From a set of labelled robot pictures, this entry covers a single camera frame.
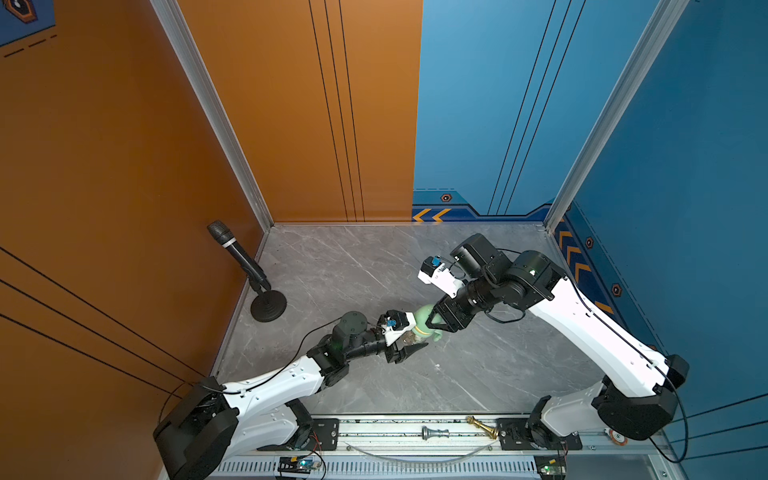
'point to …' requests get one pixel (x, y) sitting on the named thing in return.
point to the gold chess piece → (494, 433)
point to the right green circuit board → (551, 464)
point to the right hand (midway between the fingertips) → (435, 316)
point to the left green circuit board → (298, 464)
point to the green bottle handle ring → (427, 333)
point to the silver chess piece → (427, 432)
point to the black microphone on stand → (269, 305)
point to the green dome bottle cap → (421, 315)
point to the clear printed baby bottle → (410, 338)
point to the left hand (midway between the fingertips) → (421, 325)
